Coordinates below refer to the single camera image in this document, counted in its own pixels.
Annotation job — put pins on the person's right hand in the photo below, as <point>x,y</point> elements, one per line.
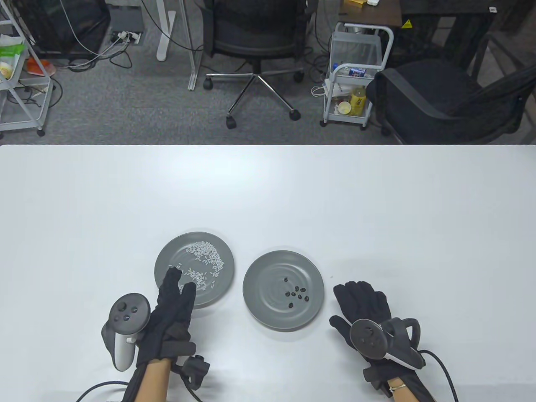
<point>364,301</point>

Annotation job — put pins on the person's left hand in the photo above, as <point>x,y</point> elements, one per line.
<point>171,326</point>

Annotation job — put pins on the pile of coffee beans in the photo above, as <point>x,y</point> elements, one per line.
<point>299,297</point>

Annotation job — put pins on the grey ceramic plate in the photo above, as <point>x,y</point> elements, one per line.
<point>268,293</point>
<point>171,255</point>

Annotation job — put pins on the person's left forearm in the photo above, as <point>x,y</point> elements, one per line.
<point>153,381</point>

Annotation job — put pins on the person's right forearm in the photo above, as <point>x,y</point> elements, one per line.
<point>412,391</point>

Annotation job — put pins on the right hand motion controller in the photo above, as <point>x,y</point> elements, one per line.
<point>368,339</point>

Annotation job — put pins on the hand motion controller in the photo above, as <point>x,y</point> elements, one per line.
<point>127,314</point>
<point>368,339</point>

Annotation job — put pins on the left hand motion controller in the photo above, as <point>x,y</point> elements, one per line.
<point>127,314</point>

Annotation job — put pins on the pile of white rice grains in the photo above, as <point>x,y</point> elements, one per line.
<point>209,251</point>

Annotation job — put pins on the pale paper cup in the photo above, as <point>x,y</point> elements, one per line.
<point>344,108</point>

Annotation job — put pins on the yellow drink bottle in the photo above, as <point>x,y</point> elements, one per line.
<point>358,102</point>

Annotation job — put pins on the black armchair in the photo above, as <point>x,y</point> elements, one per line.
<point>431,83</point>

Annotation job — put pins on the white metal rolling rack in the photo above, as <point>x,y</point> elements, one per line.
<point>25,123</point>

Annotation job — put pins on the white rolling cart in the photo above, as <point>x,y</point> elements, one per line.
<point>356,46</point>

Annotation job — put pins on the black swivel office chair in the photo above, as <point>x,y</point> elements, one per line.
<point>259,37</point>

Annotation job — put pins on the brown wooden desk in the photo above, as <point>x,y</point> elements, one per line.
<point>377,14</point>

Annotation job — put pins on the orange packet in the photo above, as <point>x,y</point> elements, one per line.
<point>37,67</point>

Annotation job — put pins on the white power strip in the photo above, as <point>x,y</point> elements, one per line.
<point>125,37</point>

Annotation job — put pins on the yellow box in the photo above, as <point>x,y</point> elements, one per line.
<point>354,3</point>

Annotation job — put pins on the black desk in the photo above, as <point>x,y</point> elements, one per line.
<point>444,6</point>

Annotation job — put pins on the grey floor socket box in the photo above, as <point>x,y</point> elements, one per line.
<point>125,16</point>

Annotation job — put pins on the black computer case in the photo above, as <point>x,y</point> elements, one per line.
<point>50,25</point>

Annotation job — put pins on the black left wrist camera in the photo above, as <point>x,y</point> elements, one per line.
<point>197,370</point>

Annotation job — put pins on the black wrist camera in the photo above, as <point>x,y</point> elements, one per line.
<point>197,370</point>
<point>374,383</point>

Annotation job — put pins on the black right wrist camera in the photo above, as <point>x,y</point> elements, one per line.
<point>374,383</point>

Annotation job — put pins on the slim white desk frame leg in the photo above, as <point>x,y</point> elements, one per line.
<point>194,71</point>

